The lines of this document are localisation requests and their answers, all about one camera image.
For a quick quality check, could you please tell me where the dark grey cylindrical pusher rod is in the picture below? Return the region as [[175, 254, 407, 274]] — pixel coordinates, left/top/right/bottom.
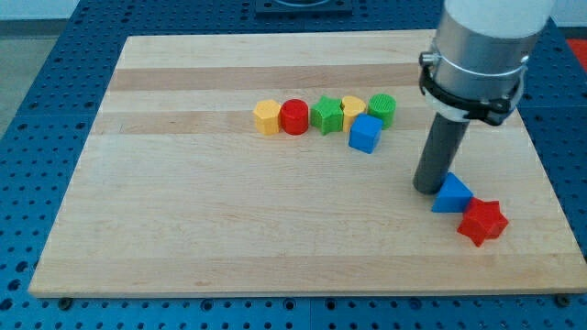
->
[[413, 114, 469, 194]]

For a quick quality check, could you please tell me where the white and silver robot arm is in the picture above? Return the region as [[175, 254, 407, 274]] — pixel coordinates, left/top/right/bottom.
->
[[413, 0, 555, 194]]

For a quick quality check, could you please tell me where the blue triangle block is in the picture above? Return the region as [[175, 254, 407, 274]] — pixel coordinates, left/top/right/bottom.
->
[[431, 172, 473, 213]]

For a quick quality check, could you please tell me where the green cylinder block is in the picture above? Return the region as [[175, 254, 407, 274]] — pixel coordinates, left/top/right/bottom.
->
[[368, 93, 396, 129]]

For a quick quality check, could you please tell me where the blue cube block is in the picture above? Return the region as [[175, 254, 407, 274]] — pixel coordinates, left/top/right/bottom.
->
[[349, 114, 383, 154]]

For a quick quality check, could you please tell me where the red star block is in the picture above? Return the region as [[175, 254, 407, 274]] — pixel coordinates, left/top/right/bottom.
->
[[457, 197, 509, 248]]

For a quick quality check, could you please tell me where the yellow heart block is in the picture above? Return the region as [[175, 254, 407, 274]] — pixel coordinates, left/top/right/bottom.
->
[[341, 95, 367, 132]]

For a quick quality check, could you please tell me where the green star block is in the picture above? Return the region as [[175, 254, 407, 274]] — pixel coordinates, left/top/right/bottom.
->
[[310, 95, 343, 135]]

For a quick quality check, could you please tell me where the red cylinder block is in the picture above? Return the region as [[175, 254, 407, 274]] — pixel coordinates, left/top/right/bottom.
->
[[280, 99, 309, 136]]

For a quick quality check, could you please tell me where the yellow hexagon block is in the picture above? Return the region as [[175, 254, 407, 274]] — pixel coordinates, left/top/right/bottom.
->
[[253, 99, 282, 136]]

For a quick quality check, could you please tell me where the light wooden board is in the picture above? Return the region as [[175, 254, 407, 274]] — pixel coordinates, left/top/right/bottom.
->
[[28, 29, 586, 298]]

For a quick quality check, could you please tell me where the black clamp ring with cable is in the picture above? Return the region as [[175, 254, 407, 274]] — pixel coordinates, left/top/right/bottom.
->
[[417, 49, 530, 127]]

